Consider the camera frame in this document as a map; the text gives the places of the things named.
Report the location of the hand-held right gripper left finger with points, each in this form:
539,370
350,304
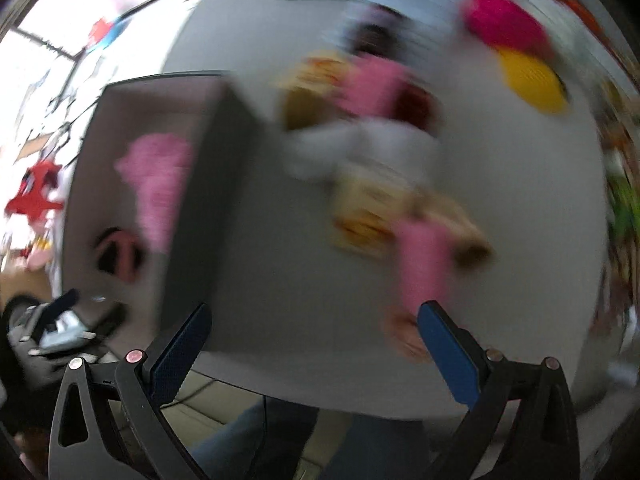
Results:
182,345

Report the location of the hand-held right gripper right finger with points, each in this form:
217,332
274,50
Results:
447,355

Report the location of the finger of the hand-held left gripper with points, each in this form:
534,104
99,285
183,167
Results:
55,307

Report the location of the pink foam sponge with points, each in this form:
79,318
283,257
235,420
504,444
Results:
420,265

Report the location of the large cardboard box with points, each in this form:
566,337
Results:
215,210

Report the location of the peach soft item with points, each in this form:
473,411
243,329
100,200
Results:
402,332

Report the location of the black pink soft item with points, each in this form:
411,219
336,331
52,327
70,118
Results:
117,255

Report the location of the brown soft toy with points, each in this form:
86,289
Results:
460,232

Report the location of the red plastic child chair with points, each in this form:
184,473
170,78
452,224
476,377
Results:
35,190

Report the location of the person's leg in jeans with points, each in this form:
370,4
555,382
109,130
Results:
260,440

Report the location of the pink knitted cloth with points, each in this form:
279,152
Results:
160,185

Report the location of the colourful printed mat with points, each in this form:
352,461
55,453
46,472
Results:
620,200

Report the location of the yellow knitted hat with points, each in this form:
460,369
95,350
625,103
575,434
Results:
535,80

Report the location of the yellow red small packet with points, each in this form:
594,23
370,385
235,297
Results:
320,72

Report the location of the magenta knitted hat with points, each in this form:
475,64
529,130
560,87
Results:
505,20

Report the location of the light blue dotted cloth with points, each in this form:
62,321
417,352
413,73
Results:
415,15

